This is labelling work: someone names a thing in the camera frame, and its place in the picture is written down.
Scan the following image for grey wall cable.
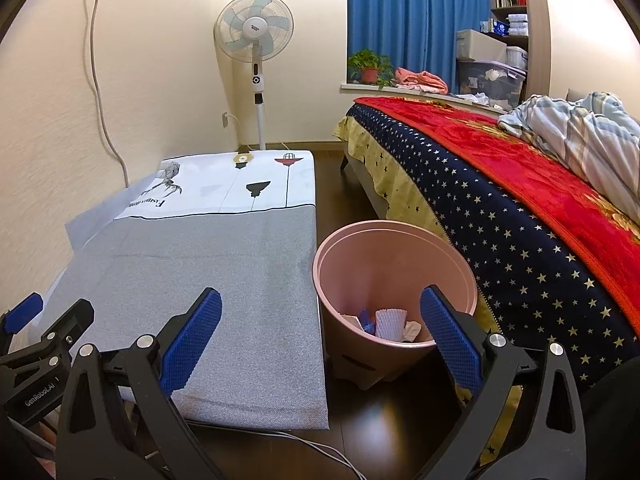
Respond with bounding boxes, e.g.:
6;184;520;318
85;0;132;188

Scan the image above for potted green plant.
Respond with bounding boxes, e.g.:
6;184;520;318
347;50;396;90

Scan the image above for blue curtain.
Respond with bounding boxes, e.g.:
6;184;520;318
346;0;493;92

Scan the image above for stack of white boxes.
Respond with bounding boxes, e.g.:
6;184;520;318
480;15;528;36

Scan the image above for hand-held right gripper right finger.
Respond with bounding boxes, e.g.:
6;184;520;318
420;285;588;480

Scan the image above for white standing fan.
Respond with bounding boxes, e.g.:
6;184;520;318
213;0;296;152

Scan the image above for pale blue underlay sheet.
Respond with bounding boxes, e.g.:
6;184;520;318
66;187;132;251

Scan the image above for grey storage box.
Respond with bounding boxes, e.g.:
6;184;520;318
456;29;508;65

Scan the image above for foam net sleeve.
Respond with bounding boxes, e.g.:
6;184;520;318
374;308;412;341

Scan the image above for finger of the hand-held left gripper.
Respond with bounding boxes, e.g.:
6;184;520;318
0;299;96;361
0;292;45;335

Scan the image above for navy star bed sheet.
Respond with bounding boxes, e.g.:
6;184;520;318
332;102;640;466

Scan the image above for pink trash bin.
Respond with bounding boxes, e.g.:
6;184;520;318
312;220;478;392

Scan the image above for white lidded container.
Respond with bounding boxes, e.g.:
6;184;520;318
505;46;529;73

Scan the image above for striped blue duvet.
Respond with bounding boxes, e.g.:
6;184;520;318
497;91;640;196

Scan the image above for clear plastic storage bin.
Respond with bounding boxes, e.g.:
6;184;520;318
456;60;528;108

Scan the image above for pink folded clothes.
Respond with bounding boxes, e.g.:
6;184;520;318
394;66;447;93

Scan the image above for white floor cable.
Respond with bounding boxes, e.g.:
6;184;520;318
190;422;371;480

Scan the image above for red blanket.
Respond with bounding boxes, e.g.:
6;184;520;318
357;96;640;288

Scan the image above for wooden bookshelf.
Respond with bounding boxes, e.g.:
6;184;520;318
487;0;551;98

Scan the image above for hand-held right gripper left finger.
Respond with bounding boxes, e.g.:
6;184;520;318
56;287;223;480

